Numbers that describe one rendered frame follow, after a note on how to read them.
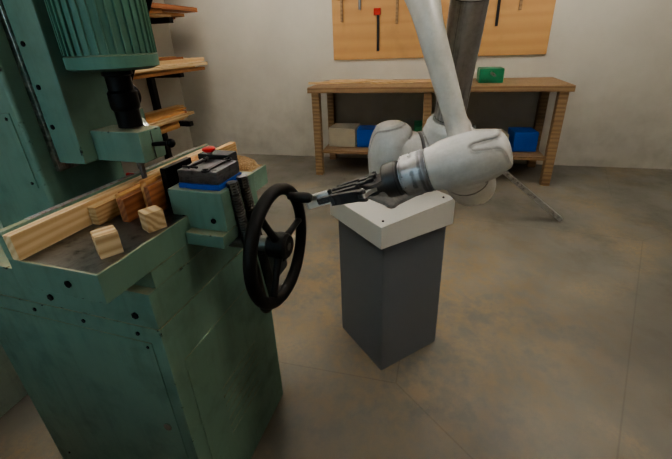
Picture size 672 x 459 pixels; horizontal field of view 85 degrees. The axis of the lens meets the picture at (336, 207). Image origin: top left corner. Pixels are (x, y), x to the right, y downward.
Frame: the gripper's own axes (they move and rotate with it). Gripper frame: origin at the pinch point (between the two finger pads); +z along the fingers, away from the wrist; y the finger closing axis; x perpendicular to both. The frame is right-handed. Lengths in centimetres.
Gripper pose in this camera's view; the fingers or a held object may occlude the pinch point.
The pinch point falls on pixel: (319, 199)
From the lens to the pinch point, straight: 86.3
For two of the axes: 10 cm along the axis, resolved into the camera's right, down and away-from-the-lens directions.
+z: -8.8, 2.3, 4.1
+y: -3.0, 4.0, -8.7
